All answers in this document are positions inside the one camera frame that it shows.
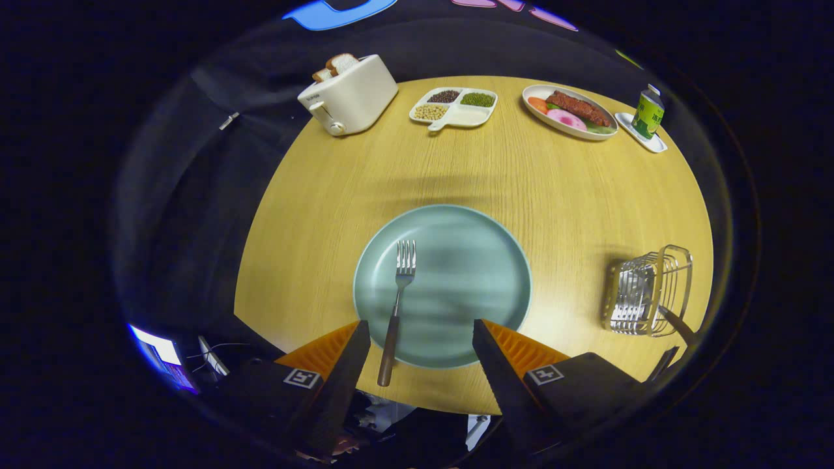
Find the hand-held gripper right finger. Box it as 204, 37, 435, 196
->
472, 319, 642, 453

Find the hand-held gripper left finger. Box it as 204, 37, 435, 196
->
218, 320, 371, 460

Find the metal fork with wooden handle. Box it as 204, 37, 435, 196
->
377, 240, 417, 388

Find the teal round plate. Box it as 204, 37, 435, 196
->
352, 204, 533, 370

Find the dark metal bar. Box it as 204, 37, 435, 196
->
647, 347, 680, 383

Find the lit computer screen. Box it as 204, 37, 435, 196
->
128, 324, 199, 395

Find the white oval food plate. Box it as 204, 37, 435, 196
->
522, 84, 619, 141

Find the white divided dish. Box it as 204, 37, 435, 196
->
409, 87, 499, 132

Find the pink round food slice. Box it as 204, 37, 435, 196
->
546, 109, 587, 132

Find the white coaster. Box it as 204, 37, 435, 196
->
614, 112, 669, 154

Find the white toaster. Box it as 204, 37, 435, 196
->
297, 54, 399, 137

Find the brown meat piece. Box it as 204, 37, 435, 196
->
546, 91, 613, 128

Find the green label drink bottle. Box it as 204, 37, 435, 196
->
631, 84, 666, 141

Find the white bread slice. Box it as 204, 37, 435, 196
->
324, 53, 360, 77

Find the white device with cable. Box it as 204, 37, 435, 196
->
197, 335, 230, 377

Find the metal wire rack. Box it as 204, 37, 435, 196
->
601, 244, 694, 337

